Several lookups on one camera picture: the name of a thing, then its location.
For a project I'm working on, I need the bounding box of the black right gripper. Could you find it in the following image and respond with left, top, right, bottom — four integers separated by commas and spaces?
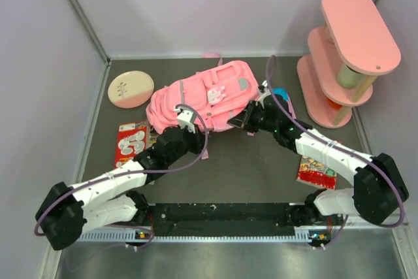
230, 99, 279, 133

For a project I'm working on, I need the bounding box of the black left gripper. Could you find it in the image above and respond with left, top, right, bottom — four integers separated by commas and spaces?
166, 122, 208, 165

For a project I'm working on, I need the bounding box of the pink student backpack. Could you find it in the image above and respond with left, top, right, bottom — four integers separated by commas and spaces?
146, 60, 259, 134

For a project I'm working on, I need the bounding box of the red thick paperback book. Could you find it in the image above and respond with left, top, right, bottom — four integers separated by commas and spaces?
114, 120, 152, 168

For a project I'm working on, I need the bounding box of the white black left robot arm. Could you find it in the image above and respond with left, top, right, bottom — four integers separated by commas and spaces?
34, 127, 208, 251

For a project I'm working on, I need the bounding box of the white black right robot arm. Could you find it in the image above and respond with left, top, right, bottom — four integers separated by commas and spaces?
228, 96, 409, 227

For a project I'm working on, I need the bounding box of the pink cartoon pencil case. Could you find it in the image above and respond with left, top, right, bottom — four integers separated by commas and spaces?
273, 88, 297, 119

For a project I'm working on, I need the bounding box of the cream and pink plate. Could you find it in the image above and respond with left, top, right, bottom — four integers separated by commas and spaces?
107, 71, 154, 109

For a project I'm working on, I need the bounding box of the red colourful picture book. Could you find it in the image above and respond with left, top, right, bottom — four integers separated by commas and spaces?
297, 156, 337, 189

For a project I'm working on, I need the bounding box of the orange bowl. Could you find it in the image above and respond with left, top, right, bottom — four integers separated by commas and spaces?
326, 97, 342, 110

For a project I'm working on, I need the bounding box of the pale green cup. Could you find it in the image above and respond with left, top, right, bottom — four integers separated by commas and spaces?
337, 65, 363, 90

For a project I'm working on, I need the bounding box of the pink three-tier wooden shelf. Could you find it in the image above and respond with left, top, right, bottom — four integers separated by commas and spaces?
297, 0, 401, 129

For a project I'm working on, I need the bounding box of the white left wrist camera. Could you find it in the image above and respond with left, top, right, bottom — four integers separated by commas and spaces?
174, 104, 197, 134

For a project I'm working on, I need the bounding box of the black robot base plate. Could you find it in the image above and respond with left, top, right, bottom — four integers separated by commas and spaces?
110, 202, 349, 237

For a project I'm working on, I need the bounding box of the grey slotted cable duct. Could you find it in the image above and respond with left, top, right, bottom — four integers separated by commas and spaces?
78, 228, 327, 244

